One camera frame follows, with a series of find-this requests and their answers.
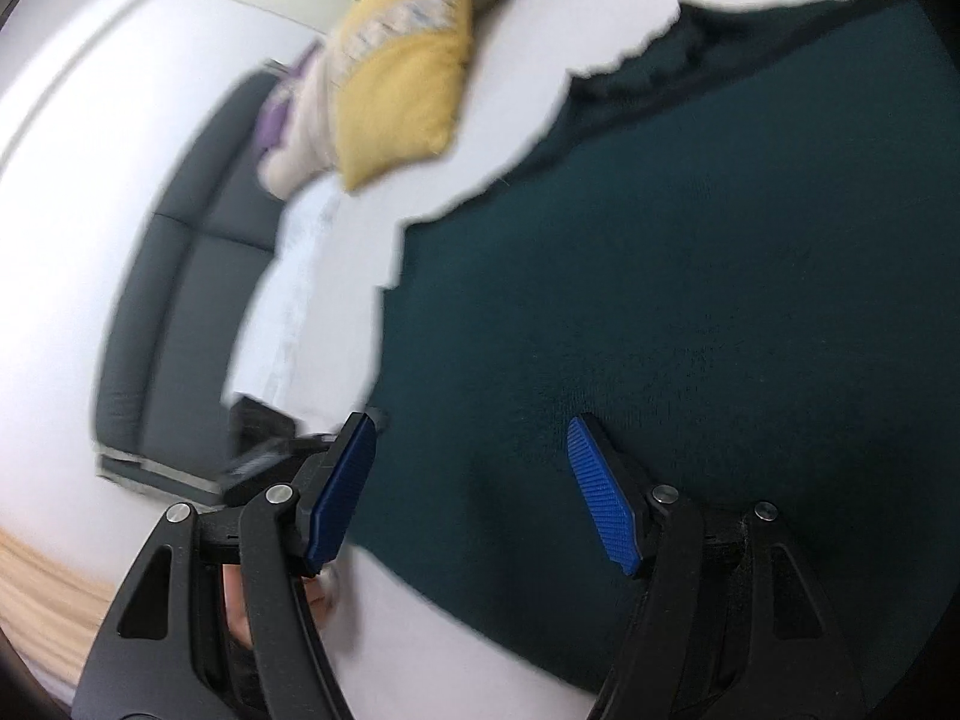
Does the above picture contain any yellow cushion with patterned band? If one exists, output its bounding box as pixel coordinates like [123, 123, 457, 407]
[328, 0, 476, 193]

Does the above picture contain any person's left hand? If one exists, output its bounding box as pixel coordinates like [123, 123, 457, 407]
[223, 564, 342, 650]

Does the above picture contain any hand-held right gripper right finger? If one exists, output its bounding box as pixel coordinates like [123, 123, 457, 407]
[566, 414, 863, 720]

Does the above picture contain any grey upholstered headboard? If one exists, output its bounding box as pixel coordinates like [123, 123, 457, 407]
[94, 66, 302, 502]

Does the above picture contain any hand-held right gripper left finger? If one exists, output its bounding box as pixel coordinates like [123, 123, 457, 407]
[71, 412, 380, 720]

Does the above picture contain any purple cushion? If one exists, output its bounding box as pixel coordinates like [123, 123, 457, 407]
[253, 45, 320, 160]

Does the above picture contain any dark green knit sweater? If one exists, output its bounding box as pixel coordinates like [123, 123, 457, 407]
[341, 0, 960, 700]

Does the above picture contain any bed with white sheet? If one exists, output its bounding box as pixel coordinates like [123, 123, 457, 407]
[94, 0, 908, 720]

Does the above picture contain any white folded sheet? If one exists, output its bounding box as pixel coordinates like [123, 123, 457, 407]
[223, 178, 412, 437]

